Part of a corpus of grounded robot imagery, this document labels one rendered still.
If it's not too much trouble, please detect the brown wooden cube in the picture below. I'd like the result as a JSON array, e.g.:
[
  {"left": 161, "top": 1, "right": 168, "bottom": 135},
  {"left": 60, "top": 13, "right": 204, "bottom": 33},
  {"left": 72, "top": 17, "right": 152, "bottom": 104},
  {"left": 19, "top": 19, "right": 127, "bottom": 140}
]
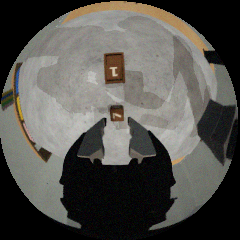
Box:
[
  {"left": 105, "top": 64, "right": 123, "bottom": 81},
  {"left": 110, "top": 105, "right": 124, "bottom": 122}
]

